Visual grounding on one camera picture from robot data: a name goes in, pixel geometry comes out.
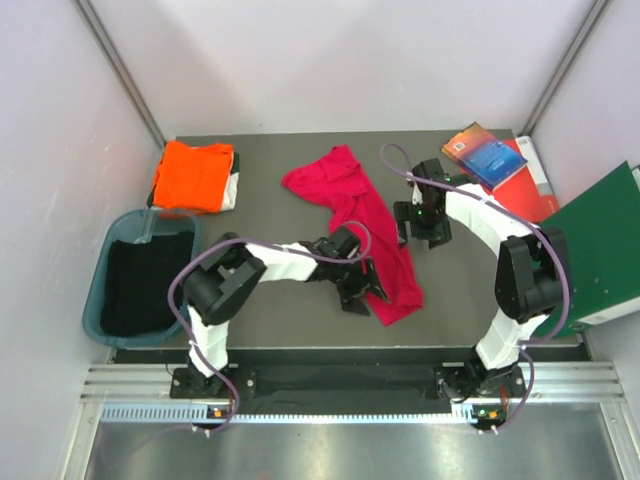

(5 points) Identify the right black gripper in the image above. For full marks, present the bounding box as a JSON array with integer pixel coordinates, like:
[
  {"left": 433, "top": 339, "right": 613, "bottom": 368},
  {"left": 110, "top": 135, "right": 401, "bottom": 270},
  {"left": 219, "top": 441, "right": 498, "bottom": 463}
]
[{"left": 395, "top": 199, "right": 452, "bottom": 250}]

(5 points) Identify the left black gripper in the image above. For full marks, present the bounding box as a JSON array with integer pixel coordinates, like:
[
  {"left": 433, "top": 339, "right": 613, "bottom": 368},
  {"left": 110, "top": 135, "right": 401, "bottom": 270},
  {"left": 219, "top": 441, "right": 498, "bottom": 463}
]
[{"left": 328, "top": 256, "right": 388, "bottom": 316}]

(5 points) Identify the red t shirt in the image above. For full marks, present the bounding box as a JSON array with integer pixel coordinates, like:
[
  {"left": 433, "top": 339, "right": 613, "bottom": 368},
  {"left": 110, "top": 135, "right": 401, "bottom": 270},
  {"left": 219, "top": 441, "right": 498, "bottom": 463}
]
[{"left": 281, "top": 145, "right": 424, "bottom": 327}]

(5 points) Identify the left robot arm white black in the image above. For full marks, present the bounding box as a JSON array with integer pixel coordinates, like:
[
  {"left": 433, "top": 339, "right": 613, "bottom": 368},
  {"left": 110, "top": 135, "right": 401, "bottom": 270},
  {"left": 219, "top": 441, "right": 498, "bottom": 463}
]
[{"left": 167, "top": 227, "right": 390, "bottom": 398}]

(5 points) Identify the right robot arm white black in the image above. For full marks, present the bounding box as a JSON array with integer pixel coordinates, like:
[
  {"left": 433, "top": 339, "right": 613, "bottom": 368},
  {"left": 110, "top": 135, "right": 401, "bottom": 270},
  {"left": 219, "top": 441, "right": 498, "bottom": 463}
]
[{"left": 393, "top": 182, "right": 570, "bottom": 402}]

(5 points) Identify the blue orange book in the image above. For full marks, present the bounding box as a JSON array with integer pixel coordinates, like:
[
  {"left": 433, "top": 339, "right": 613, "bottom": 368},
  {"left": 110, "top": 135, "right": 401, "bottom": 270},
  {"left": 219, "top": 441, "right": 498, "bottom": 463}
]
[{"left": 441, "top": 122, "right": 527, "bottom": 191}]

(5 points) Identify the red book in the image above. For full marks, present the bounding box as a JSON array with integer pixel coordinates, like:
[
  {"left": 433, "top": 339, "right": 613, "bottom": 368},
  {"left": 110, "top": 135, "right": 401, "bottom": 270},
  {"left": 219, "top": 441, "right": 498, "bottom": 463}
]
[{"left": 483, "top": 136, "right": 559, "bottom": 223}]

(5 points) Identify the folded orange t shirt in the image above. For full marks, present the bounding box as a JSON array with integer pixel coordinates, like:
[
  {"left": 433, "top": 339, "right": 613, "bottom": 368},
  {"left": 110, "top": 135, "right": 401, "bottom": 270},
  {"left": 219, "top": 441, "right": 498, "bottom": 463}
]
[{"left": 148, "top": 140, "right": 235, "bottom": 214}]

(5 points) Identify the black garment in basin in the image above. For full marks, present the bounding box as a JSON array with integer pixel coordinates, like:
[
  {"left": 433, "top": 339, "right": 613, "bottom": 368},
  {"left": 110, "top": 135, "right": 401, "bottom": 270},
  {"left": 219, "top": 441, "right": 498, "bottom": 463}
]
[{"left": 100, "top": 231, "right": 194, "bottom": 338}]

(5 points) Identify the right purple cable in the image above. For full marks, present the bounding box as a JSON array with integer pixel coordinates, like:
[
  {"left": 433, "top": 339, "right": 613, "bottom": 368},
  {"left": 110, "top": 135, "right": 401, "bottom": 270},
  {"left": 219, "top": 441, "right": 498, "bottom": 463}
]
[{"left": 380, "top": 143, "right": 571, "bottom": 435}]

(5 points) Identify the purple cable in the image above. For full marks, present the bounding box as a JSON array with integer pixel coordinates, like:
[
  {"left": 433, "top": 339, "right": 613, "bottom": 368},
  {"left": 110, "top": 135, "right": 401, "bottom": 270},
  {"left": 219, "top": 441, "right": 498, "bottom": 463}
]
[
  {"left": 380, "top": 143, "right": 571, "bottom": 435},
  {"left": 167, "top": 220, "right": 372, "bottom": 437}
]

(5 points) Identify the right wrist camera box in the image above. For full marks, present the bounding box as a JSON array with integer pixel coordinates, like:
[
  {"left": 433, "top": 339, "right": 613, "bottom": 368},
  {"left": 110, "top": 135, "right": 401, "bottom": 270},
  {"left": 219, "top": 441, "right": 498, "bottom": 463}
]
[{"left": 410, "top": 158, "right": 446, "bottom": 204}]

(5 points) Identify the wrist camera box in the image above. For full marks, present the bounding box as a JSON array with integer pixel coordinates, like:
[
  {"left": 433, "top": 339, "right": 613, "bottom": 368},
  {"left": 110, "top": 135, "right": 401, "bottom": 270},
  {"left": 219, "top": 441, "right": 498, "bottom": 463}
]
[
  {"left": 410, "top": 158, "right": 446, "bottom": 204},
  {"left": 327, "top": 226, "right": 360, "bottom": 260}
]

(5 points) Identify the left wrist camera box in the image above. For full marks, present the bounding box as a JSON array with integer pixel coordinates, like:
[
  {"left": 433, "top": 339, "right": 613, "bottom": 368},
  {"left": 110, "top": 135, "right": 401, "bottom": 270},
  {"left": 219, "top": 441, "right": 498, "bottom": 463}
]
[{"left": 327, "top": 226, "right": 360, "bottom": 260}]

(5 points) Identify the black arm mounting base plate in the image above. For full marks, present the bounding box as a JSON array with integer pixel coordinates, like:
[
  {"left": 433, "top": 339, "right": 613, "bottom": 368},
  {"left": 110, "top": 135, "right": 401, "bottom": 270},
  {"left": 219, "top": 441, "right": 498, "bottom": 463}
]
[{"left": 169, "top": 347, "right": 525, "bottom": 417}]

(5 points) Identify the green ring binder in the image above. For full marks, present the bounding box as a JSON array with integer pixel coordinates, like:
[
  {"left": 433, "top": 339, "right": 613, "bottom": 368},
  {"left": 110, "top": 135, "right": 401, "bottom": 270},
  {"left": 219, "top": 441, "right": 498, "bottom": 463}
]
[{"left": 541, "top": 161, "right": 639, "bottom": 339}]

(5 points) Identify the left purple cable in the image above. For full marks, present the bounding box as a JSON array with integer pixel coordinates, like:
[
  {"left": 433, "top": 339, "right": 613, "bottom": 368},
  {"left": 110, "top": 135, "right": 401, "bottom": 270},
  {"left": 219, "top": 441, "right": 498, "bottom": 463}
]
[{"left": 167, "top": 220, "right": 372, "bottom": 437}]

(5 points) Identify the aluminium frame rail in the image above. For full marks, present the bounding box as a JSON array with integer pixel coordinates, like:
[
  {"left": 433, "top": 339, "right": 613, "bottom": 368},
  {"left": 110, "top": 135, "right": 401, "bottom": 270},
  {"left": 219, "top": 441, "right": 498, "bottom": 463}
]
[{"left": 58, "top": 362, "right": 639, "bottom": 479}]

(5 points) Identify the grey slotted cable duct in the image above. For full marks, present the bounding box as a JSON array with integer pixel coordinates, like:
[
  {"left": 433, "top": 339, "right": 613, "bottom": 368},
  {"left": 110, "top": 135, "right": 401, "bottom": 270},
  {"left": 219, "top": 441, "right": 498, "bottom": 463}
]
[{"left": 101, "top": 403, "right": 499, "bottom": 425}]

